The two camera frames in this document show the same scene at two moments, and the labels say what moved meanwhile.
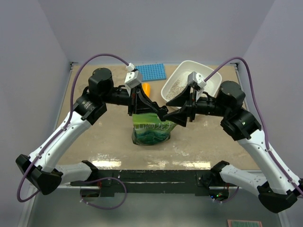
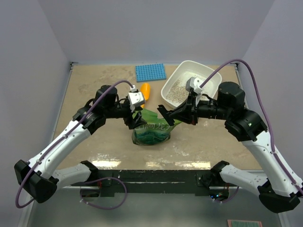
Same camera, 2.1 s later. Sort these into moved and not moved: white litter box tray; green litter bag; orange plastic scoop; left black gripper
Moved: left black gripper
Not moved: green litter bag; white litter box tray; orange plastic scoop
